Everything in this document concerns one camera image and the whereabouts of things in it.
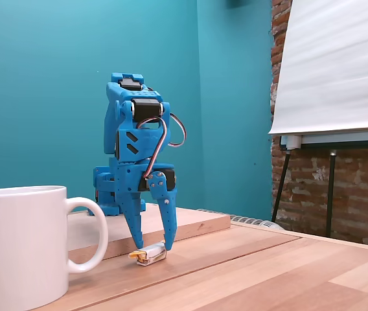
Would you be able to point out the wooden base board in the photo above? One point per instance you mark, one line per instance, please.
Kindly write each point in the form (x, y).
(200, 223)

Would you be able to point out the white sweet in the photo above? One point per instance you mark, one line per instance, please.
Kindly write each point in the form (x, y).
(151, 257)

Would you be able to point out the black flipchart easel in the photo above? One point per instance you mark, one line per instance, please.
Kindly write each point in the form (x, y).
(333, 141)

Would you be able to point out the white radiator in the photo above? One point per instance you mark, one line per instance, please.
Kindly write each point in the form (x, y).
(268, 224)

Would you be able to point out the white ceramic mug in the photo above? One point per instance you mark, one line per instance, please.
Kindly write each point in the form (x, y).
(18, 243)

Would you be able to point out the white flipchart paper pad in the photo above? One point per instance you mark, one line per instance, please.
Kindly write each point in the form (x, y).
(329, 64)

